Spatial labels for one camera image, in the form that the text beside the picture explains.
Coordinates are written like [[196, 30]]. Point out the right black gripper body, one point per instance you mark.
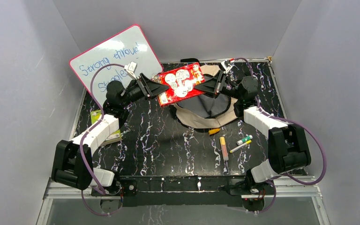
[[230, 90]]

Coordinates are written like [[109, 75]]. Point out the green white glue stick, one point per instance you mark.
[[244, 140]]

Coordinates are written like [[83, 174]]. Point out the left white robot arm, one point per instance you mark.
[[72, 165]]

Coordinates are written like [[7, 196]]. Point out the black base frame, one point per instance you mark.
[[230, 191]]

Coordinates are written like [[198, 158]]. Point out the aluminium rail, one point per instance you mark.
[[295, 186]]

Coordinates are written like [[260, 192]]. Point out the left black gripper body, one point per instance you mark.
[[146, 87]]

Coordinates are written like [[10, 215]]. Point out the red treehouse book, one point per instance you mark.
[[181, 82]]

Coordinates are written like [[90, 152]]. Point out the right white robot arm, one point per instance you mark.
[[287, 144]]

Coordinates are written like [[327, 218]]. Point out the orange highlighter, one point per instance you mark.
[[214, 131]]

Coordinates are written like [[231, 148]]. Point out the yellow white pen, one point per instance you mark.
[[240, 146]]

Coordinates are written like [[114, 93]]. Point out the beige backpack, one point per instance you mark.
[[203, 112]]

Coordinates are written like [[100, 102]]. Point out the pink framed whiteboard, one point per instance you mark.
[[104, 63]]

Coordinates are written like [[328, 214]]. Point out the yellow pink highlighter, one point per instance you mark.
[[224, 148]]

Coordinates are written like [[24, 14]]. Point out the green book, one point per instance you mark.
[[104, 132]]

